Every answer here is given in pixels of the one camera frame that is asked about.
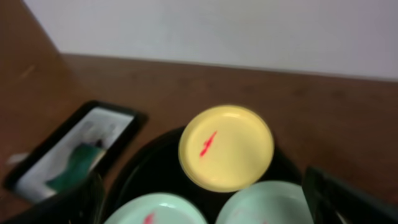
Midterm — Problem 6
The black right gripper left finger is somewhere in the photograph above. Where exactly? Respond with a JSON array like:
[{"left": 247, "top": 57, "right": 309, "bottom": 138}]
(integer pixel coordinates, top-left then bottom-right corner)
[{"left": 3, "top": 174, "right": 104, "bottom": 224}]

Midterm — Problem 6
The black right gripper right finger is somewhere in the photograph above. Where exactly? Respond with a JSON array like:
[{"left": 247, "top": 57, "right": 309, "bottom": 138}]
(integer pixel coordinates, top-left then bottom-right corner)
[{"left": 302, "top": 167, "right": 397, "bottom": 224}]

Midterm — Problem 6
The green scrubbing sponge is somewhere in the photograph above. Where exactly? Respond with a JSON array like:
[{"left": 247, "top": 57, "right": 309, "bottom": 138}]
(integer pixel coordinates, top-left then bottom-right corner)
[{"left": 45, "top": 143, "right": 106, "bottom": 192}]

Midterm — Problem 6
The mint plate with small stain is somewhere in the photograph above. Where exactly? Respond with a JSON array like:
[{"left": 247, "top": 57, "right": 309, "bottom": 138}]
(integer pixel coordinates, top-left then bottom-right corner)
[{"left": 215, "top": 180, "right": 313, "bottom": 224}]

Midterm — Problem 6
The mint plate with long stain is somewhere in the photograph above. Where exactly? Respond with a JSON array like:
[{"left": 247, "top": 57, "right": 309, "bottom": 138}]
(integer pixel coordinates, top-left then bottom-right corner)
[{"left": 104, "top": 193, "right": 207, "bottom": 224}]

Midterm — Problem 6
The black rectangular soapy water tray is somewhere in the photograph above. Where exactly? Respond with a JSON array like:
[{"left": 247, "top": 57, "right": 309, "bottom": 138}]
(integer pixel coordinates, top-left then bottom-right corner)
[{"left": 3, "top": 100, "right": 147, "bottom": 203}]

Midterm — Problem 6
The round black tray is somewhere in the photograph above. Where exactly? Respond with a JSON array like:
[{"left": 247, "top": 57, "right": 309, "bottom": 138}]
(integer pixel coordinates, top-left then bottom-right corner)
[{"left": 102, "top": 126, "right": 303, "bottom": 224}]

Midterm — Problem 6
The yellow plate with red stain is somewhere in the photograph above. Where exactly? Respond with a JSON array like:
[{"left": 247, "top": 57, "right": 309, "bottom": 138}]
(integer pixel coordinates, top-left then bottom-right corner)
[{"left": 178, "top": 105, "right": 275, "bottom": 192}]

